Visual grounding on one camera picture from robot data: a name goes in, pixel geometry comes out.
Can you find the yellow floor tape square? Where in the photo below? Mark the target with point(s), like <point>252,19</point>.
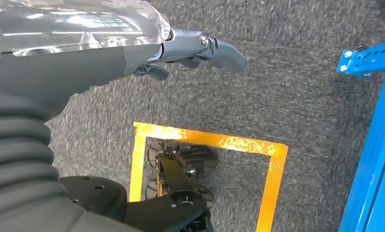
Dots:
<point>138,166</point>

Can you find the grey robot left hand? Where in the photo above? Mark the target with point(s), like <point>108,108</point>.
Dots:
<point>67,67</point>

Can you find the blue metal shelf rack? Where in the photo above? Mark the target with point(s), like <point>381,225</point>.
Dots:
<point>378,179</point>

